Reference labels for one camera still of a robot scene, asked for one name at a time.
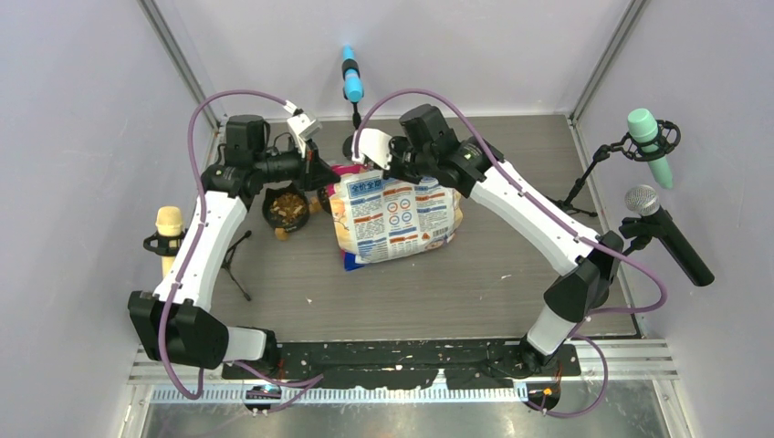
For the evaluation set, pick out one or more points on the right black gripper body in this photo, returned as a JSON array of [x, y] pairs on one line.
[[409, 162]]

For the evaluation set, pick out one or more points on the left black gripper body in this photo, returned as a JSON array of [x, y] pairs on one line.
[[277, 166]]

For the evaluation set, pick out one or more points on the colourful pet food bag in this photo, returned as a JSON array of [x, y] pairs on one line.
[[378, 220]]

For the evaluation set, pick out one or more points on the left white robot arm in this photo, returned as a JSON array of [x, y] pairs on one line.
[[174, 322]]

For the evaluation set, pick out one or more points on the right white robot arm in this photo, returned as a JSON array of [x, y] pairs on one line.
[[583, 259]]

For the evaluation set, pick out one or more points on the round black pet bowl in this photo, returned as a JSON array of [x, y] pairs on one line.
[[323, 198]]

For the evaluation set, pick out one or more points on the cat-ear black pet bowl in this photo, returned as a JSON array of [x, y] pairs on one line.
[[288, 209]]

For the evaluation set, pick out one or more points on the blue microphone on stand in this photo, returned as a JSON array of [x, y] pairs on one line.
[[353, 92]]

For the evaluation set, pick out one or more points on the yellow microphone on tripod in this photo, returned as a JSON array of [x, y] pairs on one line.
[[169, 235]]

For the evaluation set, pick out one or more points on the grey black handheld microphone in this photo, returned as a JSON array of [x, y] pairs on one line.
[[654, 222]]

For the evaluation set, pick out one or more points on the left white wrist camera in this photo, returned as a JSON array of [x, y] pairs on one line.
[[302, 126]]

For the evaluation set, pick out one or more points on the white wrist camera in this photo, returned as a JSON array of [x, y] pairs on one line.
[[373, 146], [302, 126]]

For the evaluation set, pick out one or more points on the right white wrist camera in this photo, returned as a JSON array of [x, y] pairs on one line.
[[373, 146]]

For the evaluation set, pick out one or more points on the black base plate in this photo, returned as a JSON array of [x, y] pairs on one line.
[[404, 365]]

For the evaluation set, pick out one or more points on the green microphone with shock mount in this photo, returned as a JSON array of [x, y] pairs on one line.
[[647, 140]]

